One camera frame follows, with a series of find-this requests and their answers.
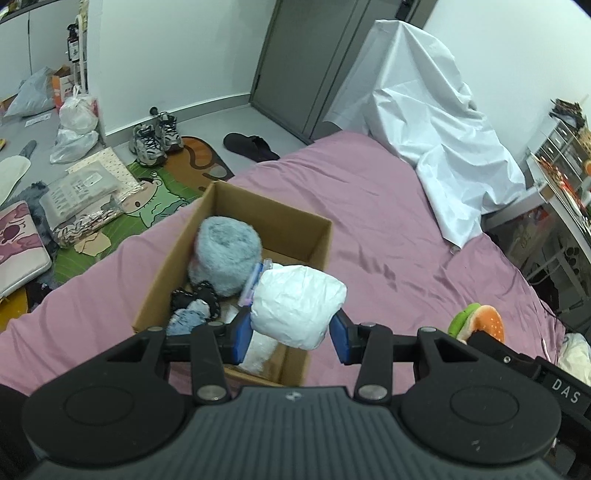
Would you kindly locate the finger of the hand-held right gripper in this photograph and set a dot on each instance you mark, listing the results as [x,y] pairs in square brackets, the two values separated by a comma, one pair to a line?
[498,350]

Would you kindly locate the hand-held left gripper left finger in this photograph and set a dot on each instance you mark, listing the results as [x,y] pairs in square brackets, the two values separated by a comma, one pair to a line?
[242,337]

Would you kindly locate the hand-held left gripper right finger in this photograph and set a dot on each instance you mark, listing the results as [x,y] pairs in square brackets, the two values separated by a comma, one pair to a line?
[339,341]

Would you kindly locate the hamburger plush toy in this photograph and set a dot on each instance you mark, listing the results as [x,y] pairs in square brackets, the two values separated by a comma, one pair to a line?
[485,321]

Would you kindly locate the blue tissue pack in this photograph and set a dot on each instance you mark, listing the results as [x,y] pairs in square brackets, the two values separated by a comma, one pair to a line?
[256,281]

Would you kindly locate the white soft packet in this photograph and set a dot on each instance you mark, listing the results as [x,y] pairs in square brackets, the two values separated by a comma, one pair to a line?
[295,304]

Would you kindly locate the black lace eye mask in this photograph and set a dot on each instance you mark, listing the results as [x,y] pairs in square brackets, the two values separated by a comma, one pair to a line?
[203,293]

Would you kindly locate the grey blue knitted cloth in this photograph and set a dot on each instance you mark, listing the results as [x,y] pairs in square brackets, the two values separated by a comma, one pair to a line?
[184,318]

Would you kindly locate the brown cardboard box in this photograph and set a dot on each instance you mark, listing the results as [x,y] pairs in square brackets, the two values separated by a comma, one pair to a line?
[286,226]

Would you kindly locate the cream cloth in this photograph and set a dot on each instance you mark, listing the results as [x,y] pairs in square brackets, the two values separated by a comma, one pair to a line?
[577,357]

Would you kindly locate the blue fluffy rolled towel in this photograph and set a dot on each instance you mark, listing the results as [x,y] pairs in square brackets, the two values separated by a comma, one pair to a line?
[226,254]

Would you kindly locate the brown paper bag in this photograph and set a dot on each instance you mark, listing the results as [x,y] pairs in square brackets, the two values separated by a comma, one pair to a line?
[528,240]

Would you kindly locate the pink bed sheet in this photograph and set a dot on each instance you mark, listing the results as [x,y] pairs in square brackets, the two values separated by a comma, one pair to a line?
[369,207]

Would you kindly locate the green cartoon floor mat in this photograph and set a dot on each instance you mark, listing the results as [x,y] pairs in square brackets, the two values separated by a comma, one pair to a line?
[152,203]

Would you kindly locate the white desk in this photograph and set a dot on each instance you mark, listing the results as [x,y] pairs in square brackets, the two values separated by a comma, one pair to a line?
[542,182]

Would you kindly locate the brown cardboard scrap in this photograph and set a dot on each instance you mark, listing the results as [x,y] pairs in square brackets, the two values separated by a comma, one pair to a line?
[94,243]

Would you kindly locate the black slipper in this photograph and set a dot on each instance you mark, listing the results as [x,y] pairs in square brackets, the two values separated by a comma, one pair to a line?
[268,151]
[240,144]

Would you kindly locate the leopard print packet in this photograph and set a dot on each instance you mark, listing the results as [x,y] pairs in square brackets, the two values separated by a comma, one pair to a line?
[83,228]

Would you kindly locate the grey white sneaker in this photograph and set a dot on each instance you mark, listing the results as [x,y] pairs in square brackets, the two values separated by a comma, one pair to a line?
[147,145]
[170,131]

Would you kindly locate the grey drawer organizer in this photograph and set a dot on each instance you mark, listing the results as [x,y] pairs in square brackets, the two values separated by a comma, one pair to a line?
[556,143]

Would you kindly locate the cream dotted packet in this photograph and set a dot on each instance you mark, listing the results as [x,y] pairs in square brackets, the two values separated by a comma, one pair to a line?
[111,166]

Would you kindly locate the grey plastic packet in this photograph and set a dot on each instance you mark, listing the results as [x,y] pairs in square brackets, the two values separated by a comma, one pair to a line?
[76,198]

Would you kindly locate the white cover sheet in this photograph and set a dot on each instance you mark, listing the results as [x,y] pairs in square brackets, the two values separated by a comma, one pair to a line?
[438,138]

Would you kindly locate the yellow item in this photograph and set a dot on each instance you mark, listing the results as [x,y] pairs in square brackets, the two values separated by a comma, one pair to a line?
[14,311]

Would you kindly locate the blue grey fluffy rug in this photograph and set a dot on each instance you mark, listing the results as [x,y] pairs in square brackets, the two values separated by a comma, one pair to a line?
[39,217]

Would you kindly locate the dark clothing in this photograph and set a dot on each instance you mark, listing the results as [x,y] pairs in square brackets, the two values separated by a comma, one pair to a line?
[11,399]

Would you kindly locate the pink printed cushion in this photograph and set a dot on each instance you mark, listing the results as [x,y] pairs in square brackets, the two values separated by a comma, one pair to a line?
[18,249]

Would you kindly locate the dark clutter on drawers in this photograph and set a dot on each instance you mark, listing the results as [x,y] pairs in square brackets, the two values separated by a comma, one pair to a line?
[568,111]

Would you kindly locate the white plastic bag red print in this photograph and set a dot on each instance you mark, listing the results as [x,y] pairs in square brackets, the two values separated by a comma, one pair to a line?
[78,113]

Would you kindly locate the white oval board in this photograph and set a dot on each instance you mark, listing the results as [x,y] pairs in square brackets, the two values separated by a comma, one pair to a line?
[11,177]

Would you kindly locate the grey door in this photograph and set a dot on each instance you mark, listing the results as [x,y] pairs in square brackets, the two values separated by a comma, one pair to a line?
[323,60]

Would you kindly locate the white paper slip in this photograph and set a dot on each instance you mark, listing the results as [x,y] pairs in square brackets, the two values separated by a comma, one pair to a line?
[37,121]

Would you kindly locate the orange white carton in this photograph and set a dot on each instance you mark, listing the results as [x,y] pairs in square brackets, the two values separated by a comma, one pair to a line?
[61,87]

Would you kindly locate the grey blue plastic bag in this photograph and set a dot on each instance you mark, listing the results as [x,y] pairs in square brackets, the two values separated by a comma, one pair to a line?
[30,94]

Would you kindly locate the white rack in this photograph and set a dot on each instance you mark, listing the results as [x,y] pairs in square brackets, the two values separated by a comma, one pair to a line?
[83,50]

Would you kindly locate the black spray bottle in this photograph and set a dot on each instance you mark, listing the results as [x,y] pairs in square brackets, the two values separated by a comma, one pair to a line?
[72,44]

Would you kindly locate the white cabinet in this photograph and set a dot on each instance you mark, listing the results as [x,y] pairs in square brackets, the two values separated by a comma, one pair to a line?
[41,37]

